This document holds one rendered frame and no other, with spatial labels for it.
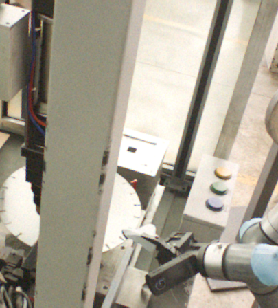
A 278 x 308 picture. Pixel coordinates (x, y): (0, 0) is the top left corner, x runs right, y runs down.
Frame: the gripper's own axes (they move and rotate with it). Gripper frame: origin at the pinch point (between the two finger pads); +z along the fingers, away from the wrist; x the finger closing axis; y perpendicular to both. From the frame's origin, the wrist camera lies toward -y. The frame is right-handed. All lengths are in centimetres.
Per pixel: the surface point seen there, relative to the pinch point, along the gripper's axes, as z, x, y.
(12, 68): -15, 51, -25
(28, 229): 12.9, 15.3, -13.1
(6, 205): 20.2, 20.0, -10.8
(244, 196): 57, -65, 155
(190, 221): -3.1, -2.5, 21.8
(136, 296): -0.3, -8.2, -2.4
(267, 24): -22, 37, 51
